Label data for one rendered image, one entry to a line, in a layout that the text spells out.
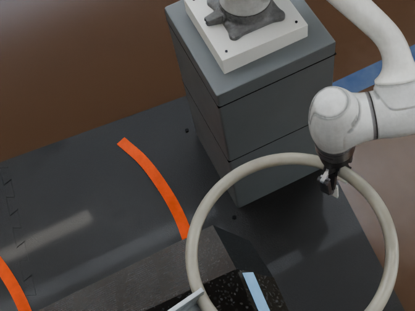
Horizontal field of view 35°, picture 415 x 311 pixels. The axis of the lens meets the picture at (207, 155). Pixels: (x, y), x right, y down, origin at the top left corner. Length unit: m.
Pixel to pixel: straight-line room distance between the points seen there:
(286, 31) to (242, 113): 0.29
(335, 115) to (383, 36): 0.18
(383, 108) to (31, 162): 1.86
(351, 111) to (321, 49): 0.70
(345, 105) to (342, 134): 0.07
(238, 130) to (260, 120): 0.08
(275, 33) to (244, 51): 0.11
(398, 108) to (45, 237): 1.73
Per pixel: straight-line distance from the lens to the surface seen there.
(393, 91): 1.36
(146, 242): 2.60
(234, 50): 1.93
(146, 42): 3.13
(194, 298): 1.51
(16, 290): 2.68
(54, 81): 3.13
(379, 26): 1.36
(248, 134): 2.17
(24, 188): 2.86
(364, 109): 1.36
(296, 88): 2.09
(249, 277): 1.66
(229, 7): 1.92
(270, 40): 1.95
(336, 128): 1.33
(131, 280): 1.83
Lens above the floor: 2.37
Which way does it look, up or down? 60 degrees down
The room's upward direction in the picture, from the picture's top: 14 degrees counter-clockwise
